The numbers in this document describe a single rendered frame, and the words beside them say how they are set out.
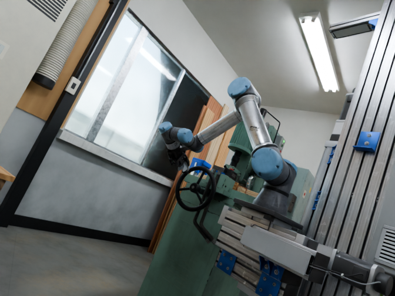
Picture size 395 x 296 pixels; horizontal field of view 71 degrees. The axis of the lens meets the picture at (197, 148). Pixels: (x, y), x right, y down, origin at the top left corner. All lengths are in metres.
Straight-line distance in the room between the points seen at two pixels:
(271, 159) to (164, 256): 1.15
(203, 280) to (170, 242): 0.34
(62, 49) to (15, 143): 0.80
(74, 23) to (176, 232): 1.71
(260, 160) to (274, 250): 0.34
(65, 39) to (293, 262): 2.12
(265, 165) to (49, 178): 2.01
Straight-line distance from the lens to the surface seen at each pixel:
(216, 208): 1.84
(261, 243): 1.03
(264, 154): 1.13
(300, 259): 0.95
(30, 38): 2.22
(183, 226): 1.94
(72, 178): 2.78
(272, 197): 1.22
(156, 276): 2.04
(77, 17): 2.49
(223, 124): 1.50
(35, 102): 2.52
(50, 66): 2.37
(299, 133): 4.57
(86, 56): 2.61
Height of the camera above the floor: 0.73
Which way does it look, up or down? 10 degrees up
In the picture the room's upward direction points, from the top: 23 degrees clockwise
